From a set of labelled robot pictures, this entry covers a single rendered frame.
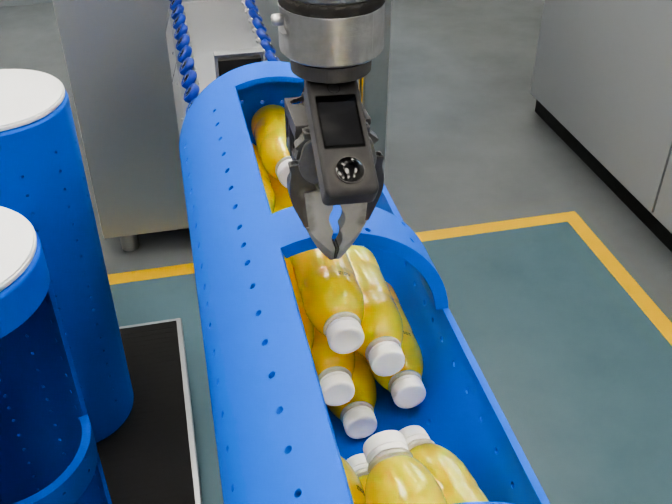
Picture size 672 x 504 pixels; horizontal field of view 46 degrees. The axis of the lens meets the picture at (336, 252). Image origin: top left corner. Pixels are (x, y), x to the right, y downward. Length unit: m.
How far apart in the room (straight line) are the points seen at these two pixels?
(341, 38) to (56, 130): 1.05
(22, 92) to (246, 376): 1.08
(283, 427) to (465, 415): 0.29
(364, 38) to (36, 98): 1.09
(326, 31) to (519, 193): 2.68
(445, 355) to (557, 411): 1.47
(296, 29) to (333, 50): 0.03
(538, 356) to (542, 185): 1.04
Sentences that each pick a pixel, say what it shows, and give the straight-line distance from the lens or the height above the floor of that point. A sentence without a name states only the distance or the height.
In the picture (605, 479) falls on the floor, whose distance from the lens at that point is 2.26.
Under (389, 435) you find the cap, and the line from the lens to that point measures 0.71.
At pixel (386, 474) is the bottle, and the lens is 0.68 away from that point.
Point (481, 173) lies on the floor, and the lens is 3.40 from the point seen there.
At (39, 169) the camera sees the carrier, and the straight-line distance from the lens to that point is 1.63.
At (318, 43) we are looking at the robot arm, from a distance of 0.65.
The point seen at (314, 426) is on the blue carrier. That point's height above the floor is 1.22.
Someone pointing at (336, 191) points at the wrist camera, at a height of 1.36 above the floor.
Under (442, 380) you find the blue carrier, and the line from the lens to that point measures 0.94.
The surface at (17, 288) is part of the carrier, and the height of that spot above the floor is 1.02.
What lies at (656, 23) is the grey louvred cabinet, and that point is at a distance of 3.04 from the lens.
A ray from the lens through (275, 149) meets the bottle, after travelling 1.11.
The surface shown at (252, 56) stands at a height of 1.08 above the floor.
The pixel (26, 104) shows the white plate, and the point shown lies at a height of 1.04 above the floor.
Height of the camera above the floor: 1.70
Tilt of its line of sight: 36 degrees down
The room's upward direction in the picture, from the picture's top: straight up
